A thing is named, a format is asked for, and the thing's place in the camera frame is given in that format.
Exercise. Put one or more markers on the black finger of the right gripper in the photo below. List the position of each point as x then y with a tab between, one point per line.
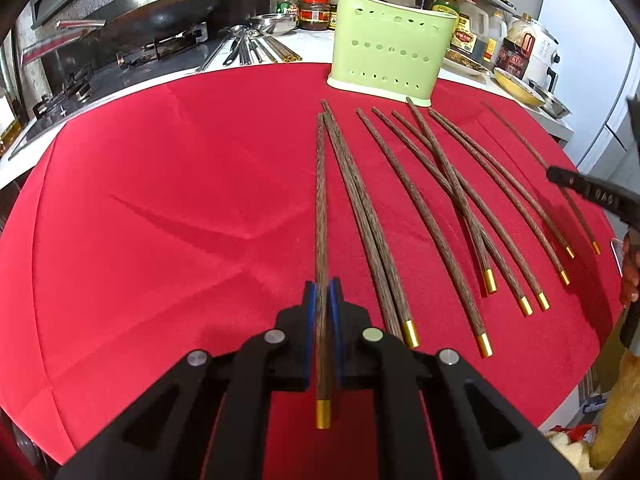
623	203

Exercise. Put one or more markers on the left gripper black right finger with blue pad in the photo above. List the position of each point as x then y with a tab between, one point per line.
436	416

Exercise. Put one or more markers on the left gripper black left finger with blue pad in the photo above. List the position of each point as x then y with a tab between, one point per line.
206	417

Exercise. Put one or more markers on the steel utensils on counter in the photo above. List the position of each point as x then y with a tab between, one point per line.
245	46

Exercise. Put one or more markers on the person's right hand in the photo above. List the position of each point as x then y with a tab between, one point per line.
629	283

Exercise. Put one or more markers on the steel bowl right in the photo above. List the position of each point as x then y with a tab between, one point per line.
552	105

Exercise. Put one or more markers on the yellow dish with food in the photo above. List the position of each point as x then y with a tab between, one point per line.
516	88

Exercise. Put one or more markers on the red table cloth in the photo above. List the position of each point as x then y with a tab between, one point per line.
182	217

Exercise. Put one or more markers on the plate with food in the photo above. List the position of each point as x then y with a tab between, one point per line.
461	64

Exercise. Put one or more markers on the green yellow sauce bottle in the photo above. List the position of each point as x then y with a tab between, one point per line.
446	6

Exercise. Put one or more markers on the green plastic utensil holder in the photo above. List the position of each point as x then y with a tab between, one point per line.
387	50

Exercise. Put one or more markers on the red lid sauce jar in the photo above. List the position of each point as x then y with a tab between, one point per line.
314	14

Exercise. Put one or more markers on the black gas stove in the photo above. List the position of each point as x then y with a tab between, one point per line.
188	49

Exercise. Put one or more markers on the small steel bowl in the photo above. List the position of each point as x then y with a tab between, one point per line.
274	24

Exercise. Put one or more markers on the green lid jar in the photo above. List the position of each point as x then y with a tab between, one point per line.
290	7

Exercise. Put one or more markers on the black wok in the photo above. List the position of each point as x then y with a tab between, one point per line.
133	23

